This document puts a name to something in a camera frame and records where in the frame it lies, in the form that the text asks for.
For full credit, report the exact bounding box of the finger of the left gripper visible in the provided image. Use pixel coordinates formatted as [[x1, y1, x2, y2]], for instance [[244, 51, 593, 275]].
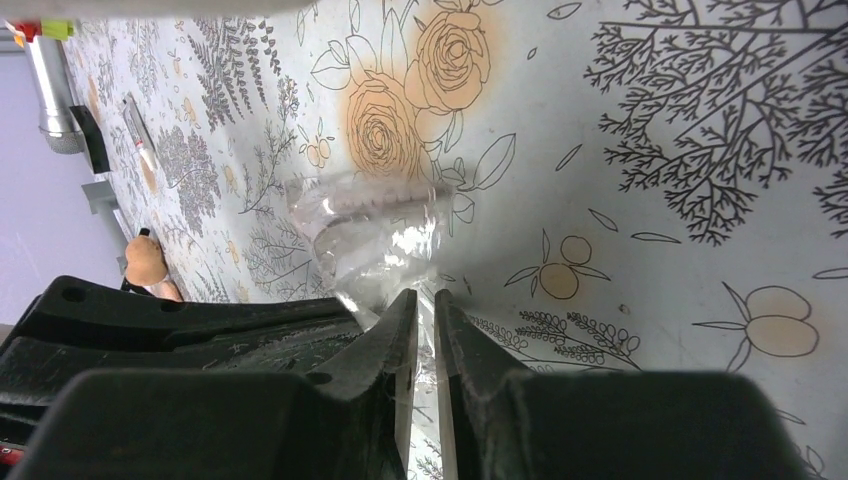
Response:
[[1, 276, 363, 444]]

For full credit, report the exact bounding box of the red yellow toy figure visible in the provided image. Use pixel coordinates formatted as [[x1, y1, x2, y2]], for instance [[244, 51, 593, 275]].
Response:
[[4, 20, 75, 48]]

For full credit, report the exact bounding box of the black square compact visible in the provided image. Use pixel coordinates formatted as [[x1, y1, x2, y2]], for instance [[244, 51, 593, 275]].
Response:
[[70, 105, 111, 174]]

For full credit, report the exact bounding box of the small pink lip tube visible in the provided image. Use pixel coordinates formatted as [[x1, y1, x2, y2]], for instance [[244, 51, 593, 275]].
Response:
[[122, 93, 156, 171]]

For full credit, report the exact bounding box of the round peach makeup sponge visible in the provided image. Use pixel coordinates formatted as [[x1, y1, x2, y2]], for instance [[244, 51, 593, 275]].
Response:
[[149, 280, 183, 302]]

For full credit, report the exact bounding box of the clear plastic bag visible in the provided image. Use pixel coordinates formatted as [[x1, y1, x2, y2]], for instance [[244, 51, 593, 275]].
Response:
[[285, 174, 453, 479]]

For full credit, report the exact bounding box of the small peach makeup sponge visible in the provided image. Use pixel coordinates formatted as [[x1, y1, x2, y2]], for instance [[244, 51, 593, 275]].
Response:
[[125, 235, 168, 287]]

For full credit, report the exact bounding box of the grey microphone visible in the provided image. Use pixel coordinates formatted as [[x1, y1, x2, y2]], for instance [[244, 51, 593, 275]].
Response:
[[25, 36, 85, 155]]

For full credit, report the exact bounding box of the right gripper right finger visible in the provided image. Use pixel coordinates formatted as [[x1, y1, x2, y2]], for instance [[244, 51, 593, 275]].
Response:
[[434, 290, 806, 479]]

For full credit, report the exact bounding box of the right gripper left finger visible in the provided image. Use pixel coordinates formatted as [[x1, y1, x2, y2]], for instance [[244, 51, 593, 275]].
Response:
[[10, 289, 417, 479]]

